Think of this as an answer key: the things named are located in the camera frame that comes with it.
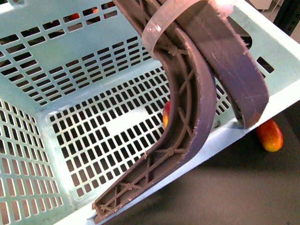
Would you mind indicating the white zip tie right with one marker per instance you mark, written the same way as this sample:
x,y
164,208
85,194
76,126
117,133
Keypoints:
x,y
169,12

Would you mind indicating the brown basket handle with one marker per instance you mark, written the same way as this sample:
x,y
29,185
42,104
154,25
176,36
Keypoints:
x,y
196,50

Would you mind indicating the red yellow mango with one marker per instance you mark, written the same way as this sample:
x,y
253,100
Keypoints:
x,y
270,135

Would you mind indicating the red yellow apple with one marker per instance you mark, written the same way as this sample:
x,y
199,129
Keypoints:
x,y
166,112

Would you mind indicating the orange fruit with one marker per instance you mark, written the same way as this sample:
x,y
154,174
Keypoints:
x,y
73,16

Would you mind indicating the black perforated steel post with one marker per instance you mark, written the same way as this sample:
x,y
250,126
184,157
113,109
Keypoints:
x,y
288,16

